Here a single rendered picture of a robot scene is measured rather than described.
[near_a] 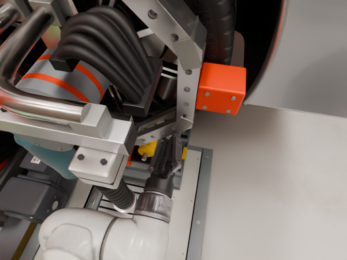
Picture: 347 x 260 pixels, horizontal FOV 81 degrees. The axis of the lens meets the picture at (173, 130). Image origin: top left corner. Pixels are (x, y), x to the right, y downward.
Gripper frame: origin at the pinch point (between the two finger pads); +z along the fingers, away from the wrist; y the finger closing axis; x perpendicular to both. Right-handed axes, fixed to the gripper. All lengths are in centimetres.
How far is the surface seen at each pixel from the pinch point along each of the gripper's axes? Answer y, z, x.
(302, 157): 8, 36, -98
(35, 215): -49, -30, 13
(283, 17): 36.8, 4.7, 11.5
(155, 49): 5.6, 15.2, 17.5
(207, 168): -27, 13, -51
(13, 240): -82, -41, 10
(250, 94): 23.6, 5.0, -2.6
